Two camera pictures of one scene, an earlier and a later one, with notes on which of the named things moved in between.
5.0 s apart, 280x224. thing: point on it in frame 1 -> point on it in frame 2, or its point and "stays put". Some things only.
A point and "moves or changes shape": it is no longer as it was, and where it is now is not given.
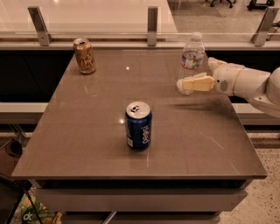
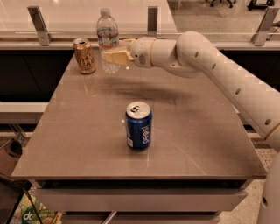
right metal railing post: x=259 y=38 stays put
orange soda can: x=84 y=56 stays put
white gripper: x=225 y=79 -> x=142 y=52
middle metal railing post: x=151 y=25 stays put
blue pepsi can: x=138 y=122 stays put
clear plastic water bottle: x=192 y=59 moves or changes shape
